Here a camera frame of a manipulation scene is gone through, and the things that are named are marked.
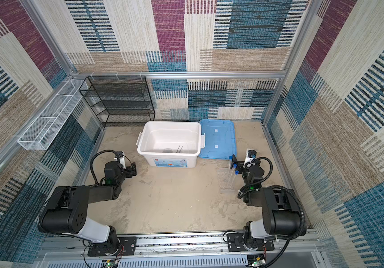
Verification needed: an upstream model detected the blue capped test tube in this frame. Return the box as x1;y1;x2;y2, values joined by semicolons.
228;164;237;189
227;156;234;184
230;170;239;189

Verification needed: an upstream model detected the small white ceramic dish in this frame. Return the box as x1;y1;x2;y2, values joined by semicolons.
162;148;176;154

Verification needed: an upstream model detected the white plastic storage bin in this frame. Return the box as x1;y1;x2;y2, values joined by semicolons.
136;121;205;168

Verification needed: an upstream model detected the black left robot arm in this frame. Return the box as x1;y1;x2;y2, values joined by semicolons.
38;150;137;256

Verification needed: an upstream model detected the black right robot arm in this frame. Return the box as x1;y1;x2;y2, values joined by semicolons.
227;150;307;251

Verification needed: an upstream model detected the blue plastic bin lid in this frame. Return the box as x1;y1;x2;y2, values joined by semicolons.
199;119;237;160

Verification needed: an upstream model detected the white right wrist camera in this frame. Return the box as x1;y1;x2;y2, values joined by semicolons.
243;149;257;167

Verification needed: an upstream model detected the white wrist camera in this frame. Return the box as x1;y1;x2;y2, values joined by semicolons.
114;151;126;169
243;149;257;167

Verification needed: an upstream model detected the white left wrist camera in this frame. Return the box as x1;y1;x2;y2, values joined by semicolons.
114;151;126;169

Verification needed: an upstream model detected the black wire shelf rack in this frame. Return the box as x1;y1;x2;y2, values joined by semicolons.
79;76;155;127

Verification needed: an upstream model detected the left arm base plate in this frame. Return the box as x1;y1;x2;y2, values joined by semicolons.
87;236;137;257

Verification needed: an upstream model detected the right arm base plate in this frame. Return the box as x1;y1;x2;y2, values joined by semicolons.
222;232;275;252

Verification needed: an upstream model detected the aluminium front rail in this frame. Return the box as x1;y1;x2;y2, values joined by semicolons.
37;229;320;259

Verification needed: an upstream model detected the white wire mesh basket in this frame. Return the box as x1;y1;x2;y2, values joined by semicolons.
18;79;83;150

